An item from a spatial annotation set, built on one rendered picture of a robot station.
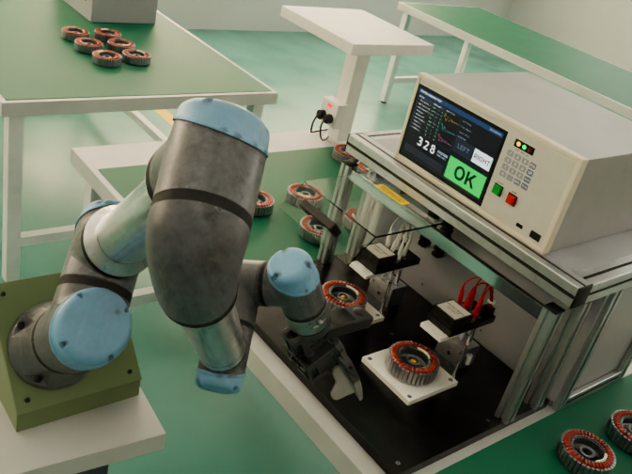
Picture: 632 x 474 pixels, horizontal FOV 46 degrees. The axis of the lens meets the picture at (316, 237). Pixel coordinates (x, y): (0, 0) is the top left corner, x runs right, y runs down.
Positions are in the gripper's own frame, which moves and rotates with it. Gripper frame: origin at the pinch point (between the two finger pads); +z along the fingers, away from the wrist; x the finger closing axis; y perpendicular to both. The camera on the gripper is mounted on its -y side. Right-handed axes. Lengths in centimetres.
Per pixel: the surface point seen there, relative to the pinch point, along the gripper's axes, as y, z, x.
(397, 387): -9.7, 13.0, 3.0
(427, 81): -53, -23, -30
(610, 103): -263, 167, -130
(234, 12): -208, 201, -473
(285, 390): 9.0, 6.9, -9.0
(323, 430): 8.7, 6.4, 3.5
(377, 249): -28.9, 8.1, -24.8
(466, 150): -49, -15, -14
